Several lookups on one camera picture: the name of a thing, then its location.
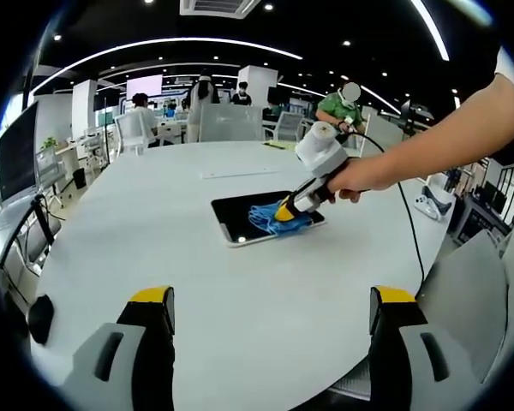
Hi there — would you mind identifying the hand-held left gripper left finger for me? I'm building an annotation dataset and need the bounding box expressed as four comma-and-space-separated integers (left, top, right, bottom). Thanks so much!
63, 285, 176, 411

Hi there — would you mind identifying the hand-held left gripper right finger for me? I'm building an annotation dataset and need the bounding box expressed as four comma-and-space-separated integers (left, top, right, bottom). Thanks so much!
368, 285, 463, 411

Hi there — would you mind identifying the blue cleaning cloth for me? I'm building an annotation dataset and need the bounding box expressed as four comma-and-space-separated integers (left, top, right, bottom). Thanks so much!
247, 199, 314, 235

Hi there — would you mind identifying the person's right hand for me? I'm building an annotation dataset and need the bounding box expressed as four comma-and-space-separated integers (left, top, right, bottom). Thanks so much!
327, 156, 396, 205

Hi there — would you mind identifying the yellow paper sheet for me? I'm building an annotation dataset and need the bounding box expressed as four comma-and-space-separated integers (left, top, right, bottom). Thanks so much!
263, 140, 299, 152

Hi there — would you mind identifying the white office chair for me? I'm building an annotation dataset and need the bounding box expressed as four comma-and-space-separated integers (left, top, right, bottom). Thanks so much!
113, 111, 149, 155
263, 110, 306, 142

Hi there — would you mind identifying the white desk partition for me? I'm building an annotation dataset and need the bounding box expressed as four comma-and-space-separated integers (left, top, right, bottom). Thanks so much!
359, 111, 406, 146

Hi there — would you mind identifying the black pouch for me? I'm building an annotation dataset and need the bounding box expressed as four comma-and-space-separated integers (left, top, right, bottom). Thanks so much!
28, 294, 55, 346

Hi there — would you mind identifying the grey mesh office chair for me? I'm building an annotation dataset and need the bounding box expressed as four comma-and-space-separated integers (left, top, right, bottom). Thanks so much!
327, 229, 511, 403

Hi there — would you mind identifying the grey mesh chair back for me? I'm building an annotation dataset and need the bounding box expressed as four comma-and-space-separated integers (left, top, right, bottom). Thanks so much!
198, 104, 263, 143

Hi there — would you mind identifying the black tripod stand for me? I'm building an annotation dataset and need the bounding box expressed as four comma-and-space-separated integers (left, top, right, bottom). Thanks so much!
400, 98, 433, 134

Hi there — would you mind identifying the white grey device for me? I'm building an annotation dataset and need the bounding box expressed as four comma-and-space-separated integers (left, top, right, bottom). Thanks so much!
413, 185, 455, 222

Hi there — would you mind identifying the straight ceiling light strip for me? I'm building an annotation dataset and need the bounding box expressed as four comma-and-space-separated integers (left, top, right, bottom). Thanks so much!
410, 0, 451, 61

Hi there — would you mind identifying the grey equipment box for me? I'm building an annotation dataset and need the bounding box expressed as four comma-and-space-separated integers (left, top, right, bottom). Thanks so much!
451, 192, 513, 245

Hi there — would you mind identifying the ceiling air vent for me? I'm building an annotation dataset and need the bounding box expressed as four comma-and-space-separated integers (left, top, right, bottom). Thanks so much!
179, 0, 262, 21

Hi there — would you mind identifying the dark edged side desk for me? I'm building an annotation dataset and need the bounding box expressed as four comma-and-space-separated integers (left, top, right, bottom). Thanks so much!
0, 199, 44, 269

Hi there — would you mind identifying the curved ceiling light strip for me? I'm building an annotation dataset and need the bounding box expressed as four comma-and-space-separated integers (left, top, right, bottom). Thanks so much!
33, 37, 303, 96

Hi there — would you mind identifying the light mesh office chair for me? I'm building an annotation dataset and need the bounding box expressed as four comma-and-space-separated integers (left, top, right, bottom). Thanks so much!
34, 147, 66, 209

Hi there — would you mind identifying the large computer monitor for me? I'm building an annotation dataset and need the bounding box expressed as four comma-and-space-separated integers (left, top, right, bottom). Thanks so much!
0, 100, 40, 205

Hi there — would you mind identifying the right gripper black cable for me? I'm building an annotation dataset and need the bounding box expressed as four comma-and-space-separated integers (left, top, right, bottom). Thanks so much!
337, 130, 426, 299

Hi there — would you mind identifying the bright wall screen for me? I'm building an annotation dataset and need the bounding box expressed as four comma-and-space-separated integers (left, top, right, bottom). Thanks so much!
126, 74, 164, 102

